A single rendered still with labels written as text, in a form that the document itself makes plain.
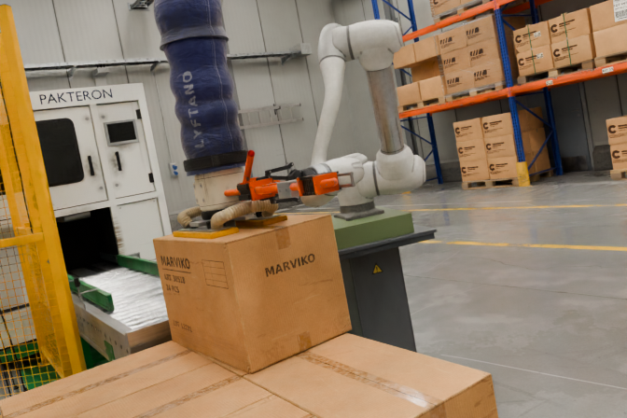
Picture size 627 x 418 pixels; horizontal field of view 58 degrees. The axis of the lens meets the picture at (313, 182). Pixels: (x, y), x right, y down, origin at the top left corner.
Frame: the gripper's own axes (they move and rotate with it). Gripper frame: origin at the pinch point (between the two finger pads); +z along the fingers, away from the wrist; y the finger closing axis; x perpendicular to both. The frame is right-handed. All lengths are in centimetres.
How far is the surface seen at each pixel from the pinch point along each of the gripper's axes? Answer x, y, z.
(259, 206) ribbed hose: 6.2, 5.9, -2.8
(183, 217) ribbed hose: 38.3, 6.5, 11.7
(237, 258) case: -5.9, 18.6, 13.8
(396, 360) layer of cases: -36, 53, -14
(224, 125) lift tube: 15.9, -22.7, -0.1
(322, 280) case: -4.4, 33.0, -15.0
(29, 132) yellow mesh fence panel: 138, -42, 42
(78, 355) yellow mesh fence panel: 138, 69, 40
